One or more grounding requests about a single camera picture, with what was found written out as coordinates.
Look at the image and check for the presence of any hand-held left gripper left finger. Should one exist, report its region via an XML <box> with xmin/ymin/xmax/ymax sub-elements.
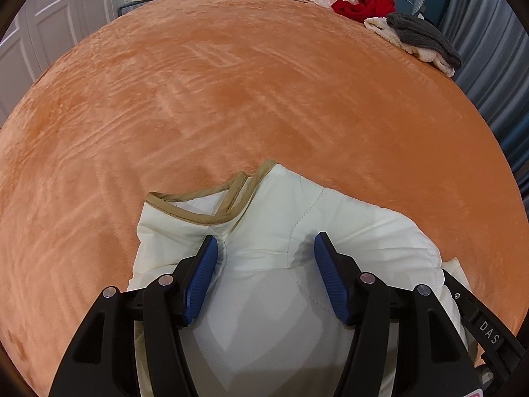
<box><xmin>50</xmin><ymin>235</ymin><xmax>220</xmax><ymax>397</ymax></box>

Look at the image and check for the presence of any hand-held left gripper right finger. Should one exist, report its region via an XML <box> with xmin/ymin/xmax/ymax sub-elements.
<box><xmin>313</xmin><ymin>232</ymin><xmax>482</xmax><ymax>397</ymax></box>

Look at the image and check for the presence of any cream quilted garment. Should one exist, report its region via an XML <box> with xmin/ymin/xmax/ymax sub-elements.
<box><xmin>127</xmin><ymin>159</ymin><xmax>476</xmax><ymax>397</ymax></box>

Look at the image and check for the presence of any orange plush blanket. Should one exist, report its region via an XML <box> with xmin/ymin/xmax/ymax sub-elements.
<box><xmin>0</xmin><ymin>0</ymin><xmax>523</xmax><ymax>397</ymax></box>

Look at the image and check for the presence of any cream fleece cloth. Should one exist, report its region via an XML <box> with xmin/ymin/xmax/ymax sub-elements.
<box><xmin>364</xmin><ymin>17</ymin><xmax>455</xmax><ymax>77</ymax></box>

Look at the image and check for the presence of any grey knit cloth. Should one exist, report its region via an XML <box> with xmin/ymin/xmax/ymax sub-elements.
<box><xmin>386</xmin><ymin>12</ymin><xmax>463</xmax><ymax>69</ymax></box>

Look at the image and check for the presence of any red cloth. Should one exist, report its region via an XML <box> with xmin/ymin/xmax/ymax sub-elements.
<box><xmin>331</xmin><ymin>0</ymin><xmax>397</xmax><ymax>24</ymax></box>

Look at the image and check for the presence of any grey curtain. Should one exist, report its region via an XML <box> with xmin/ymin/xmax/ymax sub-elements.
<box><xmin>438</xmin><ymin>0</ymin><xmax>529</xmax><ymax>199</ymax></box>

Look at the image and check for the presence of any white panelled wardrobe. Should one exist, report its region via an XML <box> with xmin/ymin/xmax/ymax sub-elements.
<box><xmin>0</xmin><ymin>0</ymin><xmax>174</xmax><ymax>129</ymax></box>

